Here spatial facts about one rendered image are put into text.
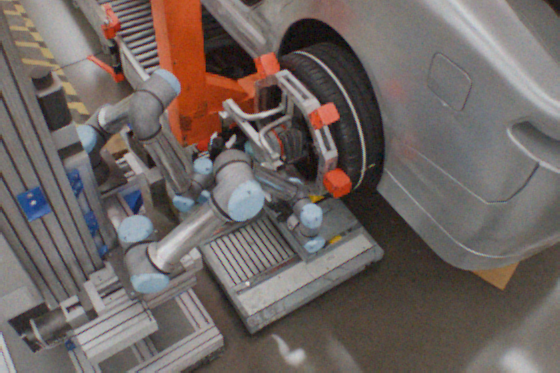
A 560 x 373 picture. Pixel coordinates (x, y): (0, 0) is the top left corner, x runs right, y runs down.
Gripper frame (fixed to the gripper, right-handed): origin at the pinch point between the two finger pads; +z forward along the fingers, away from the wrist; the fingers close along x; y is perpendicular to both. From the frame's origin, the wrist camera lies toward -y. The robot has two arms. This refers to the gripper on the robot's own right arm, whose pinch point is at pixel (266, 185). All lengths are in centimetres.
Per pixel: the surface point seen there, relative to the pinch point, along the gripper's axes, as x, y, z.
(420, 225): -42, -2, -46
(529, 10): -173, 21, 16
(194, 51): -1, 25, 63
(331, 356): -8, -83, -50
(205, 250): 18, -75, 30
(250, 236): -9, -82, 29
